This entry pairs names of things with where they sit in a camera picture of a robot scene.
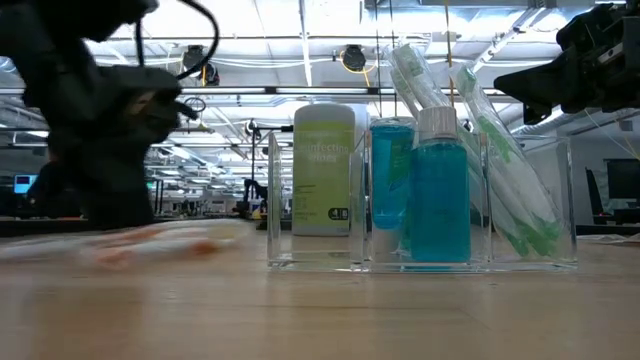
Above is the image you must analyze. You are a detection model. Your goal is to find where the green disinfecting wipes canister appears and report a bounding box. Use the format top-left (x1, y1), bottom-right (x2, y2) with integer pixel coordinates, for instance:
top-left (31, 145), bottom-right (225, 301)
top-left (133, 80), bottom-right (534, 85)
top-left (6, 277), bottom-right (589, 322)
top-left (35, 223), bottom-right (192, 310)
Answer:
top-left (292, 102), bottom-right (358, 238)

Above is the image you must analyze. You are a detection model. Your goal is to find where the black monitor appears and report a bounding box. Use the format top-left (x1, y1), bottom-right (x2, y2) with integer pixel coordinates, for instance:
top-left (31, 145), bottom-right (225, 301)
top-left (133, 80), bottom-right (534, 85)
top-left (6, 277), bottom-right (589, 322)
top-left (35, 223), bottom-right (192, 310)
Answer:
top-left (604, 158), bottom-right (640, 201)

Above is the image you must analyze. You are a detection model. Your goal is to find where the long black bench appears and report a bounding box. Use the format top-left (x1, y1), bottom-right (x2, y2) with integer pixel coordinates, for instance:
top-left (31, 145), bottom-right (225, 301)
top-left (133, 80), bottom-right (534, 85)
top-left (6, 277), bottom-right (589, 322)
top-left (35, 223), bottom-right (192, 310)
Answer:
top-left (0, 215), bottom-right (269, 239)

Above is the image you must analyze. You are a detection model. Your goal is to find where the blue lit monitor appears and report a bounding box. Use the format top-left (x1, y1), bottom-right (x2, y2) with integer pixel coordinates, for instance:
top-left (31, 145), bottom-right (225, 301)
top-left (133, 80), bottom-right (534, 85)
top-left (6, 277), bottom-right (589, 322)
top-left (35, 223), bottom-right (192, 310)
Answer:
top-left (13, 173), bottom-right (39, 195)

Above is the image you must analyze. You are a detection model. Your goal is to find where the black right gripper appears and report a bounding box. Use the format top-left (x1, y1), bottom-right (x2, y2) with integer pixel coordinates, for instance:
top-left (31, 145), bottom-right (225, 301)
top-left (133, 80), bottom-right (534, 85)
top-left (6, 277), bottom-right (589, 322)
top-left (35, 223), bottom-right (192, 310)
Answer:
top-left (492, 1), bottom-right (640, 127)

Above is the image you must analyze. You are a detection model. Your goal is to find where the clear acrylic organizer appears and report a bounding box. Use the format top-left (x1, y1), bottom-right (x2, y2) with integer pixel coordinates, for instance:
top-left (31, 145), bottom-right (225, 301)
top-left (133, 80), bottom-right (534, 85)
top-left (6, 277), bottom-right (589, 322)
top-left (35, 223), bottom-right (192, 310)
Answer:
top-left (266, 130), bottom-right (580, 275)

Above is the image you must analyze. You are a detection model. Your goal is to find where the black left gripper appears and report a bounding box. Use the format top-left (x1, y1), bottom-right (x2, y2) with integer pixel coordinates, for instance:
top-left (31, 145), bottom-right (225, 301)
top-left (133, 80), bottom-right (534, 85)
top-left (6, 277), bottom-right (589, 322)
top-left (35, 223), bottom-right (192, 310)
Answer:
top-left (26, 66), bottom-right (200, 230)

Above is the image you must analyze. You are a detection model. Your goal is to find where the dark desk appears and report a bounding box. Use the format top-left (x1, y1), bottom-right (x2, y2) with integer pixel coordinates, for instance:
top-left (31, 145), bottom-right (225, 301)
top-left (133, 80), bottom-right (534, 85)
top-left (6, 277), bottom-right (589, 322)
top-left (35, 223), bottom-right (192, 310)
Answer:
top-left (574, 222), bottom-right (640, 237)

